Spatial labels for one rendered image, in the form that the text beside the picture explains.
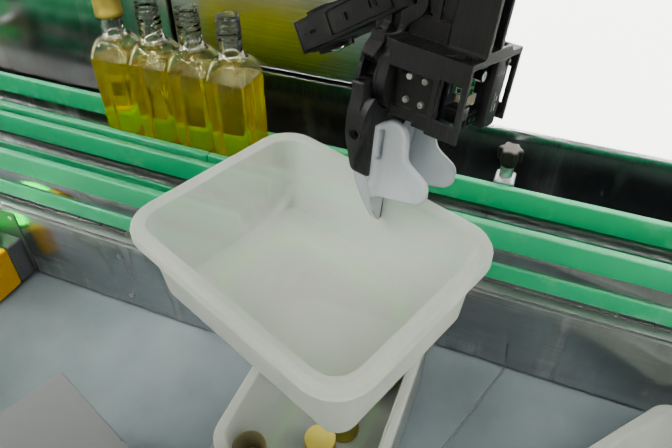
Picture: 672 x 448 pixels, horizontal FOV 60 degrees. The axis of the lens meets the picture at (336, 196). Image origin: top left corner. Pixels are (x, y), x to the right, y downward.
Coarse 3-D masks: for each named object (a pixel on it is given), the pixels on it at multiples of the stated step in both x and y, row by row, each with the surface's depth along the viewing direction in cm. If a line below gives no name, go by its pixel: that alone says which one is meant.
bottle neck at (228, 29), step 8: (216, 16) 67; (224, 16) 68; (232, 16) 68; (216, 24) 67; (224, 24) 67; (232, 24) 67; (216, 32) 68; (224, 32) 67; (232, 32) 67; (240, 32) 68; (224, 40) 68; (232, 40) 68; (240, 40) 69; (224, 48) 69; (232, 48) 69; (240, 48) 69; (224, 56) 69; (232, 56) 69; (240, 56) 70
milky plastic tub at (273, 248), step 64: (192, 192) 45; (256, 192) 50; (320, 192) 51; (192, 256) 48; (256, 256) 49; (320, 256) 49; (384, 256) 48; (448, 256) 43; (256, 320) 44; (320, 320) 44; (384, 320) 44; (448, 320) 42; (320, 384) 32; (384, 384) 38
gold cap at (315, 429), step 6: (312, 426) 63; (318, 426) 63; (306, 432) 62; (312, 432) 62; (318, 432) 62; (324, 432) 62; (330, 432) 62; (306, 438) 62; (312, 438) 62; (318, 438) 62; (324, 438) 62; (330, 438) 62; (306, 444) 61; (312, 444) 61; (318, 444) 61; (324, 444) 61; (330, 444) 61
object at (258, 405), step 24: (264, 384) 67; (408, 384) 64; (240, 408) 62; (264, 408) 68; (288, 408) 69; (384, 408) 69; (216, 432) 59; (240, 432) 63; (264, 432) 67; (288, 432) 67; (360, 432) 67; (384, 432) 59
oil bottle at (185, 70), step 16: (176, 48) 72; (208, 48) 73; (176, 64) 72; (192, 64) 71; (208, 64) 72; (176, 80) 73; (192, 80) 72; (176, 96) 74; (192, 96) 73; (176, 112) 76; (192, 112) 75; (208, 112) 74; (192, 128) 77; (208, 128) 76; (192, 144) 78; (208, 144) 77
